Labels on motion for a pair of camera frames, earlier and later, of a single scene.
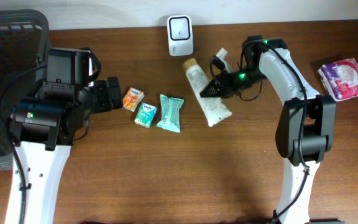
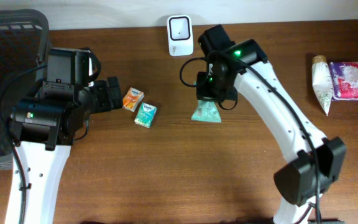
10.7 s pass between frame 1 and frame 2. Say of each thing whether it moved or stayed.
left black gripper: stayed
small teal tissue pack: stayed
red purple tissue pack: moved
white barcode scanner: stayed
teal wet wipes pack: moved
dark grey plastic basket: stayed
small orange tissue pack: stayed
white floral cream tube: moved
